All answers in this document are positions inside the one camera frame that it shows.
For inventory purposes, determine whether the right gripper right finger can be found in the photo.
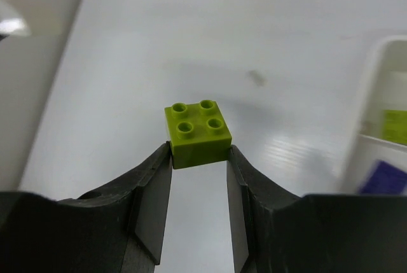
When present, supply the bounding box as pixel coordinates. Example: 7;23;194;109
227;146;406;272

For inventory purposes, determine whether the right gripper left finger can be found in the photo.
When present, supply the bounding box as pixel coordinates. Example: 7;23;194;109
1;143;172;272

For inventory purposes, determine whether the green lego brick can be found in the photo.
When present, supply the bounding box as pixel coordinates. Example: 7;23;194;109
165;100;232;169
381;109;407;145

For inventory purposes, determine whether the purple lego brick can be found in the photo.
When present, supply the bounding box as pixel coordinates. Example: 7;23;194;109
358;160;406;195

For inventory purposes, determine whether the white divided sorting tray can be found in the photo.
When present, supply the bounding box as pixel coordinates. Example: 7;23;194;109
339;35;406;193

